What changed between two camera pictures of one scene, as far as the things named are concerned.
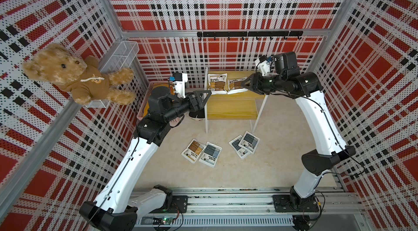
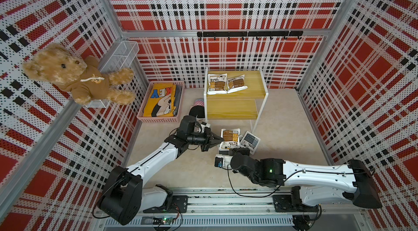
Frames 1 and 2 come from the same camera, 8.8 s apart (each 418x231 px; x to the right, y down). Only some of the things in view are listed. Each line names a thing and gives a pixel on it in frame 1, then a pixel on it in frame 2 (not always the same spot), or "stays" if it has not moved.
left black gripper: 196,100 → 210,141
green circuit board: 162,221 stays
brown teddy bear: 55,64 stays
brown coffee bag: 234,85 stays
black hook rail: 242,34 stays
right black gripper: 256,83 → 236,150
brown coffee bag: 217,83 stays
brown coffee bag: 194,151 → 231,134
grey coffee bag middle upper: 249,142 stays
